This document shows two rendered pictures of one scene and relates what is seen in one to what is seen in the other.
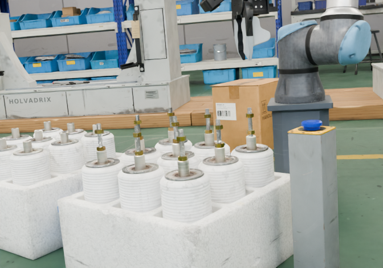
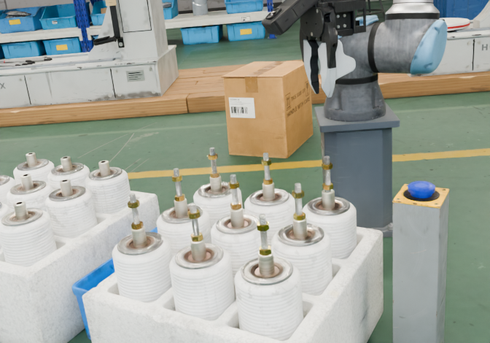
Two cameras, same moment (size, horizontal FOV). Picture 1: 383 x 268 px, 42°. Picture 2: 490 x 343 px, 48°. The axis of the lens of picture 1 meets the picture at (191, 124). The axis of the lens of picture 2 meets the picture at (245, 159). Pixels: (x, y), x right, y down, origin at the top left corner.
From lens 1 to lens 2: 0.32 m
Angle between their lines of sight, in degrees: 13
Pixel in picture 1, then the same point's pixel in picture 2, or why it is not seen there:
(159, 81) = (144, 58)
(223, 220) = (321, 327)
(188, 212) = (280, 323)
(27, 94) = not seen: outside the picture
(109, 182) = (154, 271)
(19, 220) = (22, 311)
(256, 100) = (279, 94)
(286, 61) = not seen: hidden behind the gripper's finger
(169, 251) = not seen: outside the picture
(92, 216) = (138, 322)
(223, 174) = (310, 257)
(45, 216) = (57, 301)
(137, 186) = (201, 285)
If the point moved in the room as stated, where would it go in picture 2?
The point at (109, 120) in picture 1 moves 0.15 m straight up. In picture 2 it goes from (84, 109) to (79, 80)
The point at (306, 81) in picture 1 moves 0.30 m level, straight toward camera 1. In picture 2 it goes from (366, 93) to (391, 130)
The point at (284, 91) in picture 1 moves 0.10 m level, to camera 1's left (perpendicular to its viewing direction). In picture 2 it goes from (338, 105) to (298, 110)
